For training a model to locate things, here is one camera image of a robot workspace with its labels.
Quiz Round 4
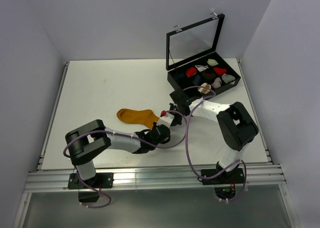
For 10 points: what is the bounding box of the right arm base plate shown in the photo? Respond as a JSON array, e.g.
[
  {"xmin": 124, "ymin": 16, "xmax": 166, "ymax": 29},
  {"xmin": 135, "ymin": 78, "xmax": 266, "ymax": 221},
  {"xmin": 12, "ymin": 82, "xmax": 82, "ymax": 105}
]
[{"xmin": 200, "ymin": 166, "xmax": 245, "ymax": 185}]

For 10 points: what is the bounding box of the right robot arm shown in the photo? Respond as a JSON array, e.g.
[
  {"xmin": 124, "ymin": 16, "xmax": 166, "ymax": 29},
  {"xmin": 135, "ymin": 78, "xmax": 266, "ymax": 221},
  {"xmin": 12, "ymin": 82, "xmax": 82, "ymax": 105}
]
[{"xmin": 170, "ymin": 89, "xmax": 259, "ymax": 183}]

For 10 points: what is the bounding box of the black storage box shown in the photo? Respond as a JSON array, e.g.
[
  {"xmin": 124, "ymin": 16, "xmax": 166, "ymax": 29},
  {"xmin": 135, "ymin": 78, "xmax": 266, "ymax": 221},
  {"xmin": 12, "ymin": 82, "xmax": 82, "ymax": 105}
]
[{"xmin": 167, "ymin": 52, "xmax": 241, "ymax": 98}]

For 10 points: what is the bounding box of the red rolled sock left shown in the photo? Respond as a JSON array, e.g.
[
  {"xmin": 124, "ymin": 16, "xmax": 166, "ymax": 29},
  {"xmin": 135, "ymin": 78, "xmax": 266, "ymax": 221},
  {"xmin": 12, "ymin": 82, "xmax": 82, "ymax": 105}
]
[{"xmin": 185, "ymin": 67, "xmax": 198, "ymax": 77}]

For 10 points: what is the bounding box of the red rolled sock right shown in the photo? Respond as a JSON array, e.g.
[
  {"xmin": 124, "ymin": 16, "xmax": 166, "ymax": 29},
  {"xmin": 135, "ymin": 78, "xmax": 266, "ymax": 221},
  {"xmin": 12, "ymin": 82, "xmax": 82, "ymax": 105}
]
[{"xmin": 213, "ymin": 67, "xmax": 228, "ymax": 76}]

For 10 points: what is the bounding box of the pink beige rolled sock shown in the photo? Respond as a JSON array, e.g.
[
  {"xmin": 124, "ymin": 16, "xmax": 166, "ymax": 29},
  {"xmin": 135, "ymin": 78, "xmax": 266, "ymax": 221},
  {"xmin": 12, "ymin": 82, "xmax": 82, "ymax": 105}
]
[{"xmin": 211, "ymin": 77, "xmax": 222, "ymax": 89}]

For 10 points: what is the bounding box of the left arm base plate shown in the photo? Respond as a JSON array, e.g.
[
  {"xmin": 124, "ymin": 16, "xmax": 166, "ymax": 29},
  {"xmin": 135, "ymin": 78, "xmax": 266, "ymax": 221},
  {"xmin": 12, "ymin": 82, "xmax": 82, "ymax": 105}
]
[{"xmin": 67, "ymin": 173, "xmax": 114, "ymax": 190}]

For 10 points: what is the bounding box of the blue rolled sock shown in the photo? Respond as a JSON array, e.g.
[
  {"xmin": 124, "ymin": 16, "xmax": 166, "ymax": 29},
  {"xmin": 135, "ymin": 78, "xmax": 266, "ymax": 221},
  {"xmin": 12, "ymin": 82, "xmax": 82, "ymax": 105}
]
[{"xmin": 192, "ymin": 75, "xmax": 202, "ymax": 86}]

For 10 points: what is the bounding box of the white grey rolled sock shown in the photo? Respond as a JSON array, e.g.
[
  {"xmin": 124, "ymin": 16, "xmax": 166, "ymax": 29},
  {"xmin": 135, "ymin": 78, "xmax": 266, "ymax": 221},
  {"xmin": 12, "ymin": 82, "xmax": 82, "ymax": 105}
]
[{"xmin": 195, "ymin": 65, "xmax": 209, "ymax": 72}]

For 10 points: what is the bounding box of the dark brown rolled sock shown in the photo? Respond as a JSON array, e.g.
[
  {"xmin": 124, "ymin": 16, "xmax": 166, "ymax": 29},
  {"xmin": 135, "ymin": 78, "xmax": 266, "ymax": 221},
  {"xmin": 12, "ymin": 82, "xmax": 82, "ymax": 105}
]
[{"xmin": 201, "ymin": 71, "xmax": 217, "ymax": 80}]

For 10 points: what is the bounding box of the red rolled sock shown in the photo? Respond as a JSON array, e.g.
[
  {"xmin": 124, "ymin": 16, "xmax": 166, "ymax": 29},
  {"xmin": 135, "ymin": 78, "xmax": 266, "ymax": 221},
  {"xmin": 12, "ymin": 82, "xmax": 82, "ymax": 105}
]
[
  {"xmin": 185, "ymin": 67, "xmax": 198, "ymax": 77},
  {"xmin": 213, "ymin": 67, "xmax": 228, "ymax": 76}
]

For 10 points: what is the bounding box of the mustard yellow sock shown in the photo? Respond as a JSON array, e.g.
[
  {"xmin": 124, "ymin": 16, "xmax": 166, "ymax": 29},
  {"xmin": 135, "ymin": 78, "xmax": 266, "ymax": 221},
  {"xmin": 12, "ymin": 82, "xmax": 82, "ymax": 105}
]
[{"xmin": 116, "ymin": 108, "xmax": 160, "ymax": 129}]

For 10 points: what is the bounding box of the brown striped sock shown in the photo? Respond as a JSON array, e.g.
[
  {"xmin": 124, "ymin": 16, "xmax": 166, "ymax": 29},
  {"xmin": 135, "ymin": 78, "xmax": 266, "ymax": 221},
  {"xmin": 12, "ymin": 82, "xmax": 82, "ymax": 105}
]
[{"xmin": 197, "ymin": 83, "xmax": 212, "ymax": 95}]

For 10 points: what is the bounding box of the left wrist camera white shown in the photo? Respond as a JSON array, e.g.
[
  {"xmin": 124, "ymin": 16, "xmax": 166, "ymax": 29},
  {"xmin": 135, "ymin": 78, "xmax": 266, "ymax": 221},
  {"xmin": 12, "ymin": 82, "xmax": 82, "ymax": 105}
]
[{"xmin": 156, "ymin": 111, "xmax": 175, "ymax": 128}]

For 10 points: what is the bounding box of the pale green rolled sock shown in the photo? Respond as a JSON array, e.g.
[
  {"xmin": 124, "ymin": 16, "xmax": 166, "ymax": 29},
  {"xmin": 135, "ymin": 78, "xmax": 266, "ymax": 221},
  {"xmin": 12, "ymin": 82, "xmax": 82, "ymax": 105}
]
[{"xmin": 207, "ymin": 59, "xmax": 219, "ymax": 67}]

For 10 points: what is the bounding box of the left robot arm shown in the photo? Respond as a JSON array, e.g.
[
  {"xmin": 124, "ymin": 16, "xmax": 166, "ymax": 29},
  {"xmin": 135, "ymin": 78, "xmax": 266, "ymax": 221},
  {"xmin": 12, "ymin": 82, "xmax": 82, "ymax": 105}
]
[{"xmin": 63, "ymin": 119, "xmax": 171, "ymax": 188}]

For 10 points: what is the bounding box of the aluminium front rail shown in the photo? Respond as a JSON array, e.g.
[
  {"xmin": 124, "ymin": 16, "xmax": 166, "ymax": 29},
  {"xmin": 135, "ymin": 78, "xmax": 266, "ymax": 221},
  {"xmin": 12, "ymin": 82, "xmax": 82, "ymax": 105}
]
[{"xmin": 23, "ymin": 164, "xmax": 287, "ymax": 193}]

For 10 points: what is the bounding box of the glass box lid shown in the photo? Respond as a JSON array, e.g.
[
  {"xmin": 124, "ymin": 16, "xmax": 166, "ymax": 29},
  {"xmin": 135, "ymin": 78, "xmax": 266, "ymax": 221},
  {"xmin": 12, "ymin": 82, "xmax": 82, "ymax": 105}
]
[{"xmin": 165, "ymin": 12, "xmax": 225, "ymax": 71}]

